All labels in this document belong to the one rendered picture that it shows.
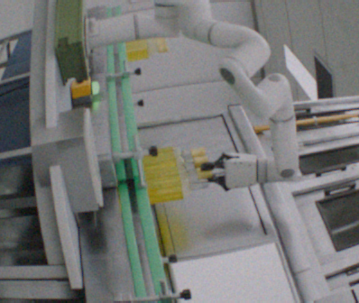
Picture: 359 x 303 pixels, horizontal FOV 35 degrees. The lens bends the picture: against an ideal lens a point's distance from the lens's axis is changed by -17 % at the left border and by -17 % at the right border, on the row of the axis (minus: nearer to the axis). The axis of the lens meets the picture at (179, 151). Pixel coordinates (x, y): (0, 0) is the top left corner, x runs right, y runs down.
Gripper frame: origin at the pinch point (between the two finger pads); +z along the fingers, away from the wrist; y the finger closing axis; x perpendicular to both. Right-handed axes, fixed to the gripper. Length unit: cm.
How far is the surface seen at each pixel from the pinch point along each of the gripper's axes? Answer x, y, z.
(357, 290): 88, 23, -43
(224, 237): 17.3, -12.3, -5.7
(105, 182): 18.0, 8.4, 26.5
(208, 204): -1.2, -12.5, 0.8
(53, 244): 53, 11, 34
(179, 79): -578, -229, 108
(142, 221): 31.2, 4.6, 13.8
